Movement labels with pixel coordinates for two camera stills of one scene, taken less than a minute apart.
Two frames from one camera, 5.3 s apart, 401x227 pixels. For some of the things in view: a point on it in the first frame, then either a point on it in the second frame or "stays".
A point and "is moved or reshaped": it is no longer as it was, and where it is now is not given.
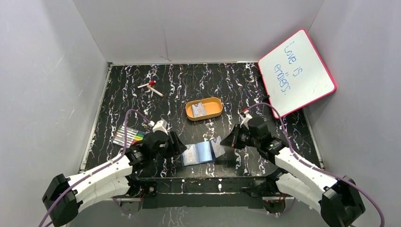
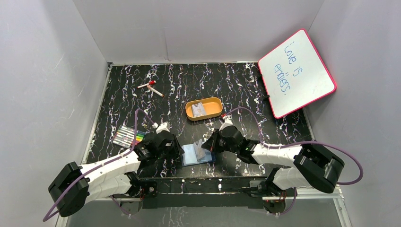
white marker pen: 155,91 stays
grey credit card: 218,149 is moved or reshaped
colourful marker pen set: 133,135 stays
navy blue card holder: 200,152 stays
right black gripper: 232,140 → 211,144
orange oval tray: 213,107 stays
